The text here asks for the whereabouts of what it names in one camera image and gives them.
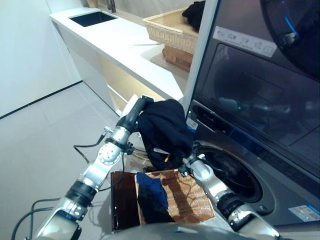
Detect robot left hand black white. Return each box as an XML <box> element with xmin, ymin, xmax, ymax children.
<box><xmin>116</xmin><ymin>94</ymin><xmax>156</xmax><ymax>133</ymax></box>

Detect black garment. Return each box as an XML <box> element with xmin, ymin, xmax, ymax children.
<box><xmin>137</xmin><ymin>98</ymin><xmax>195</xmax><ymax>170</ymax></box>

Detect blue barcode sticker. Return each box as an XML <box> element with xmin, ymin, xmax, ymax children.
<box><xmin>186</xmin><ymin>117</ymin><xmax>198</xmax><ymax>132</ymax></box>

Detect small brown wicker basket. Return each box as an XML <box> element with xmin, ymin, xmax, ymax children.
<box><xmin>161</xmin><ymin>44</ymin><xmax>194</xmax><ymax>73</ymax></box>

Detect white counter cabinet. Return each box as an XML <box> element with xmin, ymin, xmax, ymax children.
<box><xmin>49</xmin><ymin>7</ymin><xmax>191</xmax><ymax>118</ymax></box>

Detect navy blue garment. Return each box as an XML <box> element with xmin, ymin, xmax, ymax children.
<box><xmin>136</xmin><ymin>172</ymin><xmax>176</xmax><ymax>223</ymax></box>

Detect dark brown tray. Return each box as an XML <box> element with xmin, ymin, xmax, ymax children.
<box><xmin>110</xmin><ymin>171</ymin><xmax>141</xmax><ymax>231</ymax></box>

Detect light wicker basket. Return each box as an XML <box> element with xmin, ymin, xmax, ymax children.
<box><xmin>142</xmin><ymin>7</ymin><xmax>201</xmax><ymax>55</ymax></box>

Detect brown wicker laundry basket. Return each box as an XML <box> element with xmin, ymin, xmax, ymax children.
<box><xmin>134</xmin><ymin>168</ymin><xmax>216</xmax><ymax>226</ymax></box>

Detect black inset sink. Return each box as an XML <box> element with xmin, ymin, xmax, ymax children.
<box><xmin>68</xmin><ymin>11</ymin><xmax>119</xmax><ymax>28</ymax></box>

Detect black cloth in light basket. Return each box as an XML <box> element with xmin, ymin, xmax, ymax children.
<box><xmin>181</xmin><ymin>0</ymin><xmax>206</xmax><ymax>33</ymax></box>

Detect robot grey torso and legs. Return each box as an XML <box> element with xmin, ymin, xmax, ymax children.
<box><xmin>109</xmin><ymin>223</ymin><xmax>251</xmax><ymax>240</ymax></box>

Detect white pictogram sticker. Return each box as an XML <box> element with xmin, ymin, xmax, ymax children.
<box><xmin>213</xmin><ymin>25</ymin><xmax>278</xmax><ymax>58</ymax></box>

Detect blue white energy label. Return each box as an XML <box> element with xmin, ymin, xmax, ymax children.
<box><xmin>289</xmin><ymin>203</ymin><xmax>320</xmax><ymax>218</ymax></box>

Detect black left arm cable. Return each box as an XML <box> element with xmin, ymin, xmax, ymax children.
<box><xmin>11</xmin><ymin>134</ymin><xmax>126</xmax><ymax>240</ymax></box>

